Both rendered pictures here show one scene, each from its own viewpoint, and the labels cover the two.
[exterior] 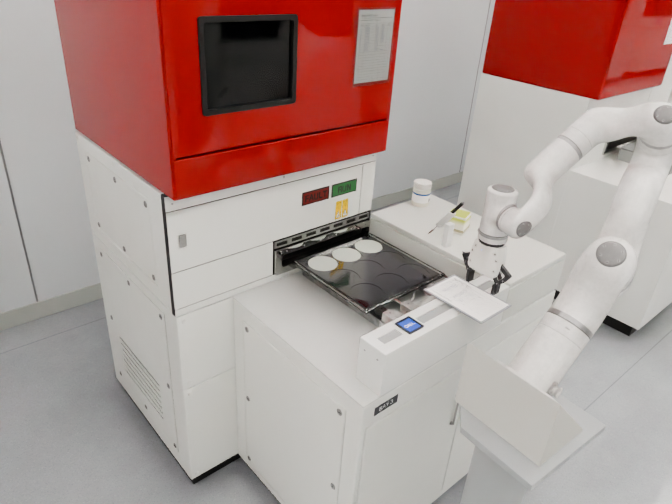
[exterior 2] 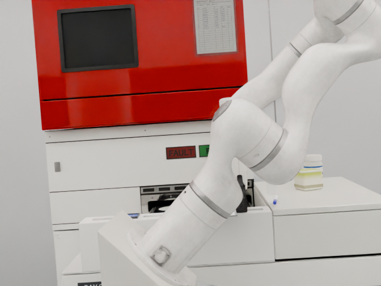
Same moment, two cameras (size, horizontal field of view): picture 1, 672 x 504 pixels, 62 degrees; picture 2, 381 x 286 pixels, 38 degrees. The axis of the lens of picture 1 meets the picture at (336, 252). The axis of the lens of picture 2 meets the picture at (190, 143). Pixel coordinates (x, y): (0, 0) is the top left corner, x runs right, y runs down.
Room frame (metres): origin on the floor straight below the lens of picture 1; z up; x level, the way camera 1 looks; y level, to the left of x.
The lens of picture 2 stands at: (0.22, -1.47, 1.25)
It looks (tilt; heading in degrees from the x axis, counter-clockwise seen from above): 3 degrees down; 45
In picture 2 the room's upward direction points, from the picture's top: 4 degrees counter-clockwise
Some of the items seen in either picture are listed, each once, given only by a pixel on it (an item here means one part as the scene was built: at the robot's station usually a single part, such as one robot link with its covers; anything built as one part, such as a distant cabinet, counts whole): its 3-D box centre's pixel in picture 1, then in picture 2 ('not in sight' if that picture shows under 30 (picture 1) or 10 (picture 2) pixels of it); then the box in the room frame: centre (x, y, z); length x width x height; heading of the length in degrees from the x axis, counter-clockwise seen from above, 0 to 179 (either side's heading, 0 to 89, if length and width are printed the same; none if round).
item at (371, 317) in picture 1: (352, 303); not in sight; (1.50, -0.06, 0.84); 0.50 x 0.02 x 0.03; 43
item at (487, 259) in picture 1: (488, 254); (238, 169); (1.45, -0.45, 1.08); 0.10 x 0.07 x 0.11; 43
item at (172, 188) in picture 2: (324, 229); (195, 186); (1.77, 0.05, 0.96); 0.44 x 0.01 x 0.02; 133
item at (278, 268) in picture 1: (324, 245); (197, 203); (1.77, 0.04, 0.89); 0.44 x 0.02 x 0.10; 133
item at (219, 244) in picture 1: (283, 225); (150, 174); (1.66, 0.18, 1.02); 0.82 x 0.03 x 0.40; 133
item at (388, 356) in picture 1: (437, 329); (176, 238); (1.31, -0.31, 0.89); 0.55 x 0.09 x 0.14; 133
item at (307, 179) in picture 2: (457, 221); (308, 179); (1.83, -0.43, 1.00); 0.07 x 0.07 x 0.07; 61
